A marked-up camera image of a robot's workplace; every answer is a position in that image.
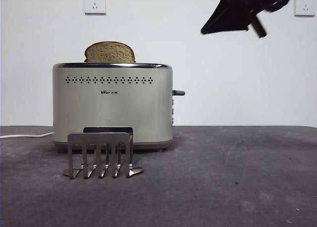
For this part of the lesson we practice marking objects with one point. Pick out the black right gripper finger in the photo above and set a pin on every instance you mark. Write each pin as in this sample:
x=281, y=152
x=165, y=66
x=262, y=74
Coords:
x=230, y=23
x=225, y=4

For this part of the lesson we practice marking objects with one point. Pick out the brown seeded bread slice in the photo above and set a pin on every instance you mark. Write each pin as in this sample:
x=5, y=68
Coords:
x=110, y=52

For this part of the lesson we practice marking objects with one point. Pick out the grey toaster lever knob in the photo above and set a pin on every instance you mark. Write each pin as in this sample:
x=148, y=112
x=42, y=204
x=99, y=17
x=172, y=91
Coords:
x=179, y=93

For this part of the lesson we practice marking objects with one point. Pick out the cream two-slot toaster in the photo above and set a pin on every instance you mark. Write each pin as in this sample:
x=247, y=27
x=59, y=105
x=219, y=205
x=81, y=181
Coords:
x=148, y=108

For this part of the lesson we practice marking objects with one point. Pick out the steel toast rack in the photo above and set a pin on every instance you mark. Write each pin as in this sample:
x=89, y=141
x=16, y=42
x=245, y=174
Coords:
x=99, y=138

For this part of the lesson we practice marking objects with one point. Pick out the white wall socket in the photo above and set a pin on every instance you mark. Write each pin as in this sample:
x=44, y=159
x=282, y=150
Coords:
x=305, y=8
x=95, y=4

